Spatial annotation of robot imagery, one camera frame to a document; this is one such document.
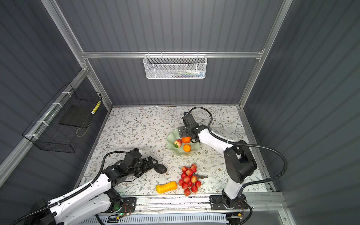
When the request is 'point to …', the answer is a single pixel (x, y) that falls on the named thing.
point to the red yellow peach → (177, 143)
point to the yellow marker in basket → (96, 107)
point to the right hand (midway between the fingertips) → (188, 129)
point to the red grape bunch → (189, 181)
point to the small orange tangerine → (187, 147)
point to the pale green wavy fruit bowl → (179, 151)
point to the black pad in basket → (78, 116)
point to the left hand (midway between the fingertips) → (154, 164)
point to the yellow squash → (165, 187)
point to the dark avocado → (160, 168)
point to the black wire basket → (65, 124)
